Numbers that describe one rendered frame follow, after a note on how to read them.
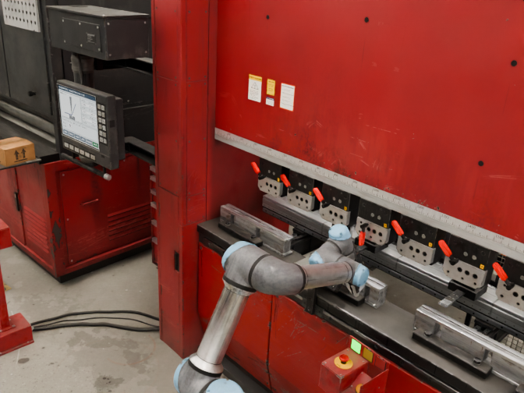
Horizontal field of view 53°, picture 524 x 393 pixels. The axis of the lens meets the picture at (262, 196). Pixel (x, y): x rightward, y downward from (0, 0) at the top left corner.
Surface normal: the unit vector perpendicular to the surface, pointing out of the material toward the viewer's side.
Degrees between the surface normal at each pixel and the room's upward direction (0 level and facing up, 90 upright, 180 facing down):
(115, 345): 0
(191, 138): 90
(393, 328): 0
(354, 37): 90
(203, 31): 90
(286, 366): 90
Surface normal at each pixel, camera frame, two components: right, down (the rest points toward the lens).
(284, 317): -0.73, 0.23
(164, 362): 0.05, -0.92
